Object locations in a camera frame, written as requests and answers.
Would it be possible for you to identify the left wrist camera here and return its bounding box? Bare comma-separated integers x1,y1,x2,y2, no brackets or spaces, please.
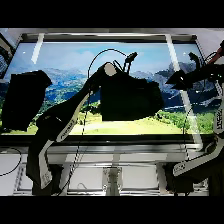
121,51,139,75

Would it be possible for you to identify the black garment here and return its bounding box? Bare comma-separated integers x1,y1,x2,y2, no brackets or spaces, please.
99,70,165,123
0,69,53,133

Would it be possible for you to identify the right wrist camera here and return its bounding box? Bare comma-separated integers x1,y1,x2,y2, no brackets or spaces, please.
188,51,202,70

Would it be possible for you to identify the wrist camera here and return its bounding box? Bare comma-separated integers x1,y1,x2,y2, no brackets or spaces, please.
121,51,139,75
188,51,202,70

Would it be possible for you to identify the silver frame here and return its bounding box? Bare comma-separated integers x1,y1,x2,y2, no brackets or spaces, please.
0,133,224,197

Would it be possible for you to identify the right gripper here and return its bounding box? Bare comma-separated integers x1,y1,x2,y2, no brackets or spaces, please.
165,65,210,92

